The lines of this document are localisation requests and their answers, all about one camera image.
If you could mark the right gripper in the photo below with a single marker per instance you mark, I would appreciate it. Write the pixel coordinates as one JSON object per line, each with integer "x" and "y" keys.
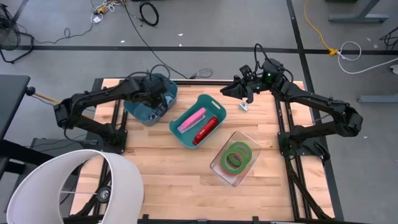
{"x": 256, "y": 84}

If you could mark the black staple remover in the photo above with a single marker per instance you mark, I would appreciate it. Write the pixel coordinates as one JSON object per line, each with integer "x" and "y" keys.
{"x": 154, "y": 115}

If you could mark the black floor fan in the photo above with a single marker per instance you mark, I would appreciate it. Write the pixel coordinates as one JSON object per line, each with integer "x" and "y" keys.
{"x": 9, "y": 34}

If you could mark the grey desk foot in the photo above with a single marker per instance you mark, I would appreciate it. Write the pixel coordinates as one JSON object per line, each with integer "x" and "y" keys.
{"x": 357, "y": 18}
{"x": 376, "y": 99}

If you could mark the pink stapler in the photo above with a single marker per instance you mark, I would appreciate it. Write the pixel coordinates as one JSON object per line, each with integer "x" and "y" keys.
{"x": 191, "y": 119}

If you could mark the red stapler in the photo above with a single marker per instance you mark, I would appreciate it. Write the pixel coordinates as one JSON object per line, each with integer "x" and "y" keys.
{"x": 205, "y": 130}

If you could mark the wooden stick black knob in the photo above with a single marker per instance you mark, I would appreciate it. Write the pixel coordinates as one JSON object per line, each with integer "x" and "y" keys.
{"x": 30, "y": 91}

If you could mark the black aluminium frame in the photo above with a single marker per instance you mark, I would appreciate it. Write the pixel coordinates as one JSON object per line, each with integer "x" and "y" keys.
{"x": 202, "y": 83}

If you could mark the teal plastic bin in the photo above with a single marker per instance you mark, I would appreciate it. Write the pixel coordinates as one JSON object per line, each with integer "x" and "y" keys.
{"x": 182, "y": 138}

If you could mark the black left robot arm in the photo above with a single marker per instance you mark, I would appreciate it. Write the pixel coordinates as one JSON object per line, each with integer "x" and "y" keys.
{"x": 93, "y": 99}

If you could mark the clear plastic tray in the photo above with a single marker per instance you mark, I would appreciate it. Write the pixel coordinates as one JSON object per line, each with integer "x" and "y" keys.
{"x": 253, "y": 146}

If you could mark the black desk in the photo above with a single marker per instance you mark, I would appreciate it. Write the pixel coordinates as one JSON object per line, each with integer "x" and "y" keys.
{"x": 12, "y": 99}

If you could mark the table lamp white shade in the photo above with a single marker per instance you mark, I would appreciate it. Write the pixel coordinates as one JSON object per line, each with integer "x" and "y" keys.
{"x": 130, "y": 186}

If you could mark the slate blue plastic bin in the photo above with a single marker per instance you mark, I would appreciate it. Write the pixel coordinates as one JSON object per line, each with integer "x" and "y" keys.
{"x": 140, "y": 110}

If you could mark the green tape roll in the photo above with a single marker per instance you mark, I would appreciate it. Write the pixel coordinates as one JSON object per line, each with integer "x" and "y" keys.
{"x": 248, "y": 151}
{"x": 224, "y": 161}

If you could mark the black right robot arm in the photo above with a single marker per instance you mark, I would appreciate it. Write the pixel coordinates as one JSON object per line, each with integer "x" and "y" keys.
{"x": 311, "y": 102}

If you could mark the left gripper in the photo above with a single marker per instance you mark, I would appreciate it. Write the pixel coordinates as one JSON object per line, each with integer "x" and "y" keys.
{"x": 146, "y": 90}

